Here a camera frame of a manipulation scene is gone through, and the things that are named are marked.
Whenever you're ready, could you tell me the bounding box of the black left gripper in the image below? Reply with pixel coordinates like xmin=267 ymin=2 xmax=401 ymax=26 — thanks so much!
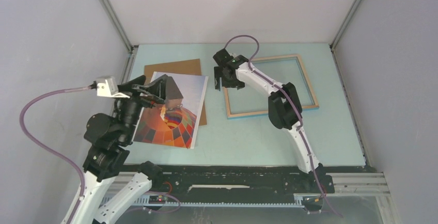
xmin=114 ymin=73 xmax=169 ymax=142

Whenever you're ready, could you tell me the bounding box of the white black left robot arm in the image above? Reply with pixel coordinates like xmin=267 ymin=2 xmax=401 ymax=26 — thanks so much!
xmin=63 ymin=75 xmax=170 ymax=223

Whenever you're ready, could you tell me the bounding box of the hot air balloon photo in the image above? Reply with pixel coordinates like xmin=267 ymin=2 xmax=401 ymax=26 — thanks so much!
xmin=133 ymin=75 xmax=199 ymax=149

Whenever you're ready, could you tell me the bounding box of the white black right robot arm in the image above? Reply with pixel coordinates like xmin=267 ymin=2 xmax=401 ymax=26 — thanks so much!
xmin=213 ymin=49 xmax=325 ymax=192

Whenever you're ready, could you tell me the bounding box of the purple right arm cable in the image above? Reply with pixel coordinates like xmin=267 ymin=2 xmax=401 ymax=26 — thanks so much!
xmin=224 ymin=35 xmax=343 ymax=218

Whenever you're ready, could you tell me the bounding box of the wooden picture frame with glass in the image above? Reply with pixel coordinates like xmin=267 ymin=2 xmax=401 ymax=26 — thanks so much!
xmin=223 ymin=54 xmax=320 ymax=119

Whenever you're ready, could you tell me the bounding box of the left aluminium corner post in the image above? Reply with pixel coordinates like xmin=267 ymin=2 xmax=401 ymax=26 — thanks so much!
xmin=99 ymin=0 xmax=134 ymax=53

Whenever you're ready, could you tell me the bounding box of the aluminium corner post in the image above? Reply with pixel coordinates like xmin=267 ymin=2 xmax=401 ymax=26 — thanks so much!
xmin=330 ymin=0 xmax=363 ymax=52
xmin=99 ymin=0 xmax=134 ymax=53

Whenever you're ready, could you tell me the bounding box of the right aluminium corner post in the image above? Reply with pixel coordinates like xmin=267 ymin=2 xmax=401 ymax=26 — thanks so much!
xmin=330 ymin=0 xmax=363 ymax=52

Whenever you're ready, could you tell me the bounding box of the brown cardboard backing board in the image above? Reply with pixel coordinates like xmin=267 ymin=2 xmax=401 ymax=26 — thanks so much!
xmin=144 ymin=59 xmax=208 ymax=126

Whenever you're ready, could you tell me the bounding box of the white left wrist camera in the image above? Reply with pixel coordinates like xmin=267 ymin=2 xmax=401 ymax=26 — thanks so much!
xmin=96 ymin=76 xmax=130 ymax=99

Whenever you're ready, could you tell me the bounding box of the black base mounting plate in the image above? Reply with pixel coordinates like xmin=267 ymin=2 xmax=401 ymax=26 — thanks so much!
xmin=121 ymin=162 xmax=335 ymax=205

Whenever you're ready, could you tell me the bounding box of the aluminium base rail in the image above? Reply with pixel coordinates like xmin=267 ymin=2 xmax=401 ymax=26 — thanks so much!
xmin=102 ymin=172 xmax=392 ymax=210

